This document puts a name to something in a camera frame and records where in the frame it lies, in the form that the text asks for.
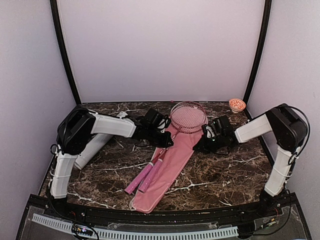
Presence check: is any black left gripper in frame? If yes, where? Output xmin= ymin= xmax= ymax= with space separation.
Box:
xmin=146 ymin=127 xmax=173 ymax=148

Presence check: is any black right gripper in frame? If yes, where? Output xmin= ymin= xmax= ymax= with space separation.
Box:
xmin=194 ymin=133 xmax=225 ymax=154

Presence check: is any pink racket cover bag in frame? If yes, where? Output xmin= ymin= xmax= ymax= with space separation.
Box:
xmin=129 ymin=130 xmax=203 ymax=214

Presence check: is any pink badminton racket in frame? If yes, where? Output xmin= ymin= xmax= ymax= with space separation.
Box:
xmin=138 ymin=101 xmax=208 ymax=193
xmin=124 ymin=101 xmax=208 ymax=195

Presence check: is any pink badminton racket front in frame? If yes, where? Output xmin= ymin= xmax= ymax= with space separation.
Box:
xmin=138 ymin=101 xmax=208 ymax=193

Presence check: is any white shuttlecock tube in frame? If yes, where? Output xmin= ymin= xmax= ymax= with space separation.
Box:
xmin=74 ymin=133 xmax=113 ymax=170

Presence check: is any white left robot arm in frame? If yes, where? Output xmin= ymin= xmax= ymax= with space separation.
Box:
xmin=49 ymin=107 xmax=174 ymax=218

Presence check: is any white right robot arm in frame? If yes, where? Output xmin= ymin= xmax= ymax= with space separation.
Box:
xmin=193 ymin=103 xmax=311 ymax=217

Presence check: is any orange patterned small bowl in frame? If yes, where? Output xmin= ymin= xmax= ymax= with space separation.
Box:
xmin=228 ymin=98 xmax=247 ymax=113

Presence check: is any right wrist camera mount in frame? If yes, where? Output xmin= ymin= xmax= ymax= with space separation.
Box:
xmin=201 ymin=120 xmax=222 ymax=138

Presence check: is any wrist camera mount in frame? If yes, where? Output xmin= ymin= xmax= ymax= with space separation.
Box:
xmin=141 ymin=108 xmax=171 ymax=131
xmin=201 ymin=120 xmax=222 ymax=138

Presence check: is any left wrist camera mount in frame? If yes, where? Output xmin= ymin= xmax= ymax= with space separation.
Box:
xmin=141 ymin=108 xmax=171 ymax=131

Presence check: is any black front table rail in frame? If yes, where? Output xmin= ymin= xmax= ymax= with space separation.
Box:
xmin=38 ymin=197 xmax=278 ymax=226

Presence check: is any right black corner post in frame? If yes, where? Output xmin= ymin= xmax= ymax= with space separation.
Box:
xmin=242 ymin=0 xmax=272 ymax=105

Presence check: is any black corner post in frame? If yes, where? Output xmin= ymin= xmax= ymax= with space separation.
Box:
xmin=49 ymin=0 xmax=82 ymax=105
xmin=242 ymin=0 xmax=272 ymax=105

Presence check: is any grey slotted cable duct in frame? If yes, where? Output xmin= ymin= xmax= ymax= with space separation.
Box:
xmin=31 ymin=213 xmax=239 ymax=240

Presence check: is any left black corner post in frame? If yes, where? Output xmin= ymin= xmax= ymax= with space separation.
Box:
xmin=49 ymin=0 xmax=82 ymax=105

